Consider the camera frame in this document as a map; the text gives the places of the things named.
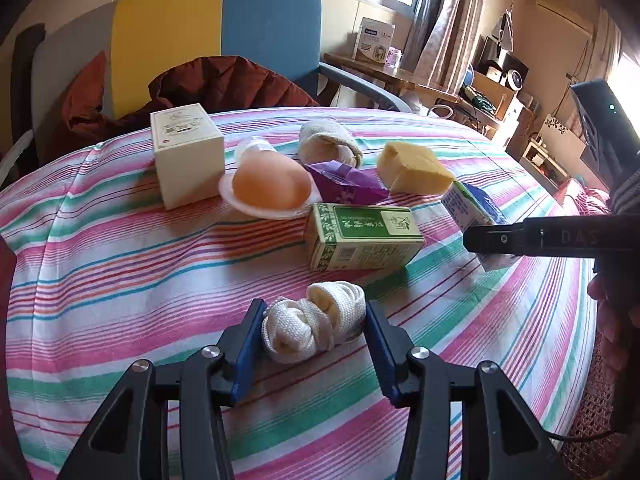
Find grey yellow blue armchair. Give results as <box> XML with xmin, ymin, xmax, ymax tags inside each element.
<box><xmin>0</xmin><ymin>0</ymin><xmax>413</xmax><ymax>176</ymax></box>

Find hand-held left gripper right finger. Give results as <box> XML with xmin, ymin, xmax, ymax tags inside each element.
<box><xmin>364</xmin><ymin>300</ymin><xmax>568</xmax><ymax>480</ymax></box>

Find person's right hand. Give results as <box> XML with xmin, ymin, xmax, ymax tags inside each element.
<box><xmin>587</xmin><ymin>276</ymin><xmax>631</xmax><ymax>376</ymax></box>

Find cream cardboard box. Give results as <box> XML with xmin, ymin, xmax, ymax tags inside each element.
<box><xmin>150</xmin><ymin>103</ymin><xmax>226</xmax><ymax>211</ymax></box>

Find black speaker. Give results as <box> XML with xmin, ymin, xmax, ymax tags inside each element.
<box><xmin>477</xmin><ymin>35</ymin><xmax>529</xmax><ymax>91</ymax></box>

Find striped brown curtain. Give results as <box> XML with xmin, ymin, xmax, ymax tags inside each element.
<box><xmin>400</xmin><ymin>0</ymin><xmax>491</xmax><ymax>96</ymax></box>

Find brown cardboard box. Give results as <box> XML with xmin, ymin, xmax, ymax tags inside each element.
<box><xmin>460</xmin><ymin>70</ymin><xmax>523</xmax><ymax>122</ymax></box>

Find white low shelf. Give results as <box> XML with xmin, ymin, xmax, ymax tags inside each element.
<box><xmin>520</xmin><ymin>140</ymin><xmax>571</xmax><ymax>196</ymax></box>

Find purple foil packet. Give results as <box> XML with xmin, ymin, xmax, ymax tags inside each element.
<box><xmin>302</xmin><ymin>159</ymin><xmax>390</xmax><ymax>206</ymax></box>

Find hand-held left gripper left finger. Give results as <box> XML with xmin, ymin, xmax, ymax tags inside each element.
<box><xmin>57</xmin><ymin>298</ymin><xmax>268</xmax><ymax>480</ymax></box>

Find maroon puffer jacket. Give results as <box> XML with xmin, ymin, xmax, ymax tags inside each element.
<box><xmin>47</xmin><ymin>50</ymin><xmax>321</xmax><ymax>161</ymax></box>

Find white strap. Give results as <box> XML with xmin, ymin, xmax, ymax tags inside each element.
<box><xmin>261</xmin><ymin>281</ymin><xmax>367</xmax><ymax>363</ymax></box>

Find beige rolled sock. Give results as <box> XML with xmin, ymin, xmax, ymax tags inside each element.
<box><xmin>298</xmin><ymin>121</ymin><xmax>364</xmax><ymax>171</ymax></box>

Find black cable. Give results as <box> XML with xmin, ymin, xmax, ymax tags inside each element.
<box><xmin>547</xmin><ymin>426</ymin><xmax>622</xmax><ymax>444</ymax></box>

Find wooden side table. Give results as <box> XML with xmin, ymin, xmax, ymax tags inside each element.
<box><xmin>322</xmin><ymin>52</ymin><xmax>506</xmax><ymax>133</ymax></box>

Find yellow sponge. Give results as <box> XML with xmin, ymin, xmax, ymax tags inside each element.
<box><xmin>376</xmin><ymin>141</ymin><xmax>456</xmax><ymax>196</ymax></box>

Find blue white carton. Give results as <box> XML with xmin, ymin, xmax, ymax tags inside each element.
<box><xmin>441</xmin><ymin>181</ymin><xmax>518</xmax><ymax>272</ymax></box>

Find woven rattan seat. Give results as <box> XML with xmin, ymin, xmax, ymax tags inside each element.
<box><xmin>559</xmin><ymin>345</ymin><xmax>617</xmax><ymax>480</ymax></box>

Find white blue printed box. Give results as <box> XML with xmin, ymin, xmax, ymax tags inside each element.
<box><xmin>352</xmin><ymin>16</ymin><xmax>396</xmax><ymax>67</ymax></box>

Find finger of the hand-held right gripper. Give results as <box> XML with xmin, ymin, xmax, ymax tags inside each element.
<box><xmin>462</xmin><ymin>217</ymin><xmax>548</xmax><ymax>260</ymax></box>

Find striped tablecloth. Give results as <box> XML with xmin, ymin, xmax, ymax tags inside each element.
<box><xmin>0</xmin><ymin>106</ymin><xmax>601</xmax><ymax>480</ymax></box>

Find green leaf print box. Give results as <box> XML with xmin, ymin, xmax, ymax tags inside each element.
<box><xmin>304</xmin><ymin>202</ymin><xmax>426</xmax><ymax>272</ymax></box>

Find pink egg-shaped sponge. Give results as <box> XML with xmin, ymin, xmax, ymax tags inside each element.
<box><xmin>218</xmin><ymin>136</ymin><xmax>316</xmax><ymax>219</ymax></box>

